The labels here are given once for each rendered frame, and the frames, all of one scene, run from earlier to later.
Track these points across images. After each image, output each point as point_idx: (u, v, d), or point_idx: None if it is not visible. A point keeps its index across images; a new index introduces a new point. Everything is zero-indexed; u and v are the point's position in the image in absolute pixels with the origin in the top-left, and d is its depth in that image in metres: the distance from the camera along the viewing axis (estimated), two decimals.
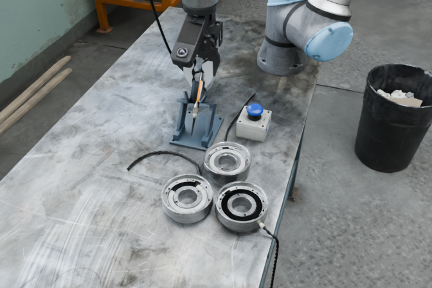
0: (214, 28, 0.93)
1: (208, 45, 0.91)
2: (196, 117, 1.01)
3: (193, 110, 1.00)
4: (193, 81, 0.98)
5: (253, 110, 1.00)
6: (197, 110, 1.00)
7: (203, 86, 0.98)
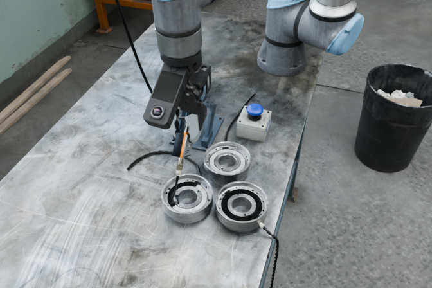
0: (199, 76, 0.77)
1: (191, 98, 0.75)
2: (180, 175, 0.85)
3: (177, 166, 0.85)
4: (176, 133, 0.83)
5: (253, 110, 1.00)
6: (181, 166, 0.85)
7: (188, 139, 0.83)
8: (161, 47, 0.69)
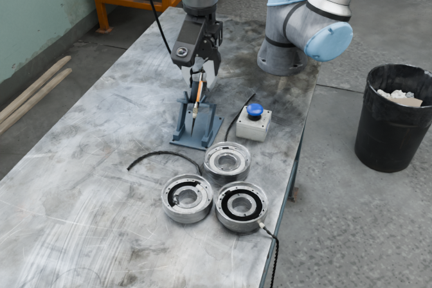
0: (214, 27, 0.93)
1: (208, 45, 0.91)
2: (195, 117, 1.01)
3: (193, 110, 1.00)
4: (193, 81, 0.98)
5: (253, 110, 1.00)
6: (197, 110, 1.00)
7: (203, 86, 0.98)
8: None
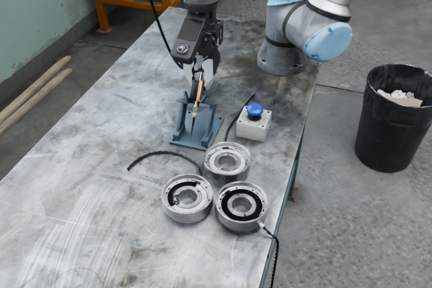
0: (215, 26, 0.93)
1: (209, 43, 0.91)
2: (195, 117, 1.00)
3: (193, 109, 1.00)
4: (193, 80, 0.98)
5: (253, 110, 1.00)
6: (197, 109, 1.00)
7: (202, 85, 0.98)
8: None
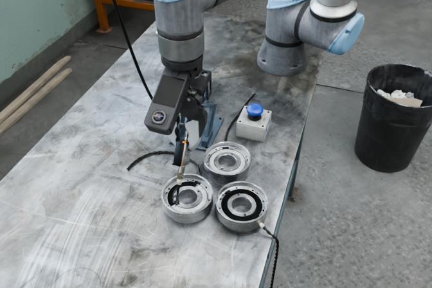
0: (200, 81, 0.75)
1: (193, 104, 0.73)
2: (180, 184, 0.83)
3: (177, 175, 0.83)
4: (177, 142, 0.81)
5: (253, 110, 1.00)
6: (182, 175, 0.83)
7: (186, 147, 0.81)
8: (162, 51, 0.68)
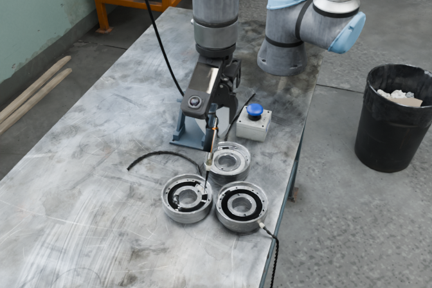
0: (231, 69, 0.78)
1: (225, 90, 0.76)
2: (209, 170, 0.86)
3: (206, 161, 0.86)
4: (206, 128, 0.83)
5: (253, 110, 1.00)
6: (211, 161, 0.85)
7: (216, 134, 0.84)
8: (198, 38, 0.71)
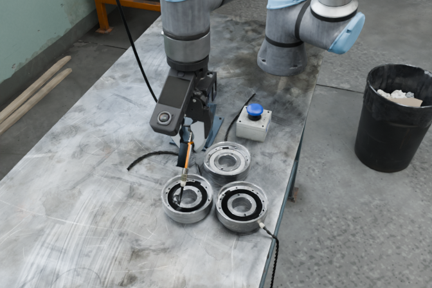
0: (206, 82, 0.75)
1: (198, 105, 0.73)
2: (184, 186, 0.83)
3: (181, 177, 0.82)
4: (180, 143, 0.80)
5: (253, 110, 1.00)
6: (186, 177, 0.82)
7: (192, 149, 0.80)
8: (168, 51, 0.67)
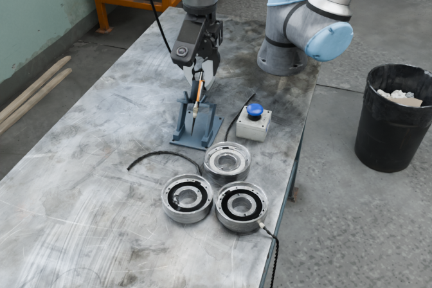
0: (214, 27, 0.92)
1: (208, 45, 0.90)
2: (196, 117, 1.00)
3: (193, 109, 1.00)
4: (193, 80, 0.98)
5: (253, 110, 1.00)
6: (197, 109, 1.00)
7: (203, 85, 0.98)
8: None
